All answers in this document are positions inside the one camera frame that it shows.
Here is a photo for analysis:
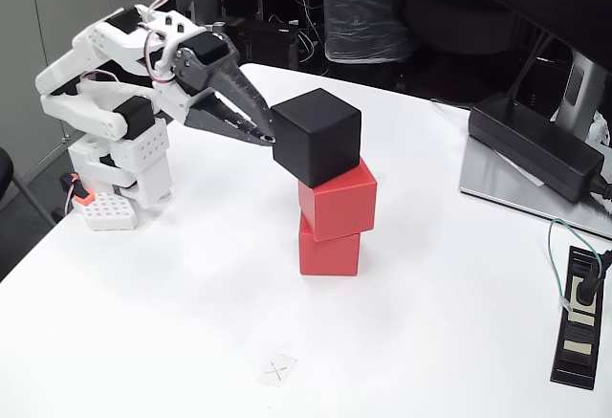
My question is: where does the black block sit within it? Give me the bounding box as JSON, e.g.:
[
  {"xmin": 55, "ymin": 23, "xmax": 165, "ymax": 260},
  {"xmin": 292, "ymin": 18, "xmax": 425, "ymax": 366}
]
[{"xmin": 270, "ymin": 87, "xmax": 363, "ymax": 188}]

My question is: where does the red block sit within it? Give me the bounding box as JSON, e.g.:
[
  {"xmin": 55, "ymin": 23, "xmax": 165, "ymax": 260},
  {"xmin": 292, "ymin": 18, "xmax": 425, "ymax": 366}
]
[
  {"xmin": 297, "ymin": 157, "xmax": 378, "ymax": 242},
  {"xmin": 299, "ymin": 214, "xmax": 361, "ymax": 277}
]

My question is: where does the black equipment box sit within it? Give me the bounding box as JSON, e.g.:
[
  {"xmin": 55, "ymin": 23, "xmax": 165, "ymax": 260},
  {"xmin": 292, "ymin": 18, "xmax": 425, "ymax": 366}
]
[{"xmin": 224, "ymin": 15, "xmax": 300, "ymax": 69}]

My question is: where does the white perforated table clamp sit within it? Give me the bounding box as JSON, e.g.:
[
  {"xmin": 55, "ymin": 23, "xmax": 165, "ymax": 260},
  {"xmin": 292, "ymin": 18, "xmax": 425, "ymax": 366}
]
[{"xmin": 78, "ymin": 191, "xmax": 141, "ymax": 232}]

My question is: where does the plastic-wrapped black equipment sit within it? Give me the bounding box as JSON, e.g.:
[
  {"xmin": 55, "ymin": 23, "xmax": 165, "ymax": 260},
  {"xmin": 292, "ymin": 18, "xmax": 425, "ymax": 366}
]
[{"xmin": 317, "ymin": 0, "xmax": 415, "ymax": 64}]

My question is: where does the black office chair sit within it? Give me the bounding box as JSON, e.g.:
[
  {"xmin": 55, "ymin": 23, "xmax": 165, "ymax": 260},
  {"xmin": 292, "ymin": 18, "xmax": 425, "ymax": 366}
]
[{"xmin": 0, "ymin": 146, "xmax": 58, "ymax": 228}]

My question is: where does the clear tape with X mark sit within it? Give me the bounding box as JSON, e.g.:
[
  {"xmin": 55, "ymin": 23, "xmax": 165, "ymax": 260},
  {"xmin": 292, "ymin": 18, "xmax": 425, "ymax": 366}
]
[{"xmin": 257, "ymin": 353, "xmax": 298, "ymax": 387}]

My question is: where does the silver monitor stand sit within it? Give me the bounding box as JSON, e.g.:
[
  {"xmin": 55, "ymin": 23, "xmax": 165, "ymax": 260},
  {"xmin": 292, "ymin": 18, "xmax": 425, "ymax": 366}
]
[{"xmin": 459, "ymin": 49, "xmax": 612, "ymax": 240}]

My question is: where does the white paper sheet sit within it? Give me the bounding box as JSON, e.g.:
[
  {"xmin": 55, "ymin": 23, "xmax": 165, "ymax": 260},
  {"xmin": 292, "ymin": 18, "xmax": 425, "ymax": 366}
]
[{"xmin": 496, "ymin": 149, "xmax": 546, "ymax": 187}]

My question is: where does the black power adapter brick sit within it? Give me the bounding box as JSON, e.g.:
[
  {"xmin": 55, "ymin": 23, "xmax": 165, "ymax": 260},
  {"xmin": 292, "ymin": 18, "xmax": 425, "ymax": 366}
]
[{"xmin": 467, "ymin": 95, "xmax": 606, "ymax": 204}]

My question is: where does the white plastic bag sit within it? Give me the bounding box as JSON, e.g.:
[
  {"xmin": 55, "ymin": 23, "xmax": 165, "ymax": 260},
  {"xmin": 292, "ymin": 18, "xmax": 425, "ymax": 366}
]
[{"xmin": 585, "ymin": 111, "xmax": 612, "ymax": 146}]

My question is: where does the black power plug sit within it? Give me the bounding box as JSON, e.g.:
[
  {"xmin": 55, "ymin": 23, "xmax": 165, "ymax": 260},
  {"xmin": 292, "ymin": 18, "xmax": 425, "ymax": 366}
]
[{"xmin": 573, "ymin": 248, "xmax": 612, "ymax": 307}]

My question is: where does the black power strip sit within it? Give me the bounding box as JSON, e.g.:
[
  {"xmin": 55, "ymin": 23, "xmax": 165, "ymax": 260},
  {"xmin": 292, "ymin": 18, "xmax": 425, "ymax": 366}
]
[{"xmin": 549, "ymin": 245, "xmax": 604, "ymax": 390}]

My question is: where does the orange cable connector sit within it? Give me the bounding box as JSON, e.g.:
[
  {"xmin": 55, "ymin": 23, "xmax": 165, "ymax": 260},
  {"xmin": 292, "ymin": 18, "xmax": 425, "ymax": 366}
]
[{"xmin": 59, "ymin": 172, "xmax": 95, "ymax": 207}]

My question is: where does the green cable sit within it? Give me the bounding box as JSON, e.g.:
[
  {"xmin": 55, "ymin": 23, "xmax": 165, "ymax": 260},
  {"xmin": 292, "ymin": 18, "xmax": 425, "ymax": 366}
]
[{"xmin": 547, "ymin": 217, "xmax": 603, "ymax": 314}]

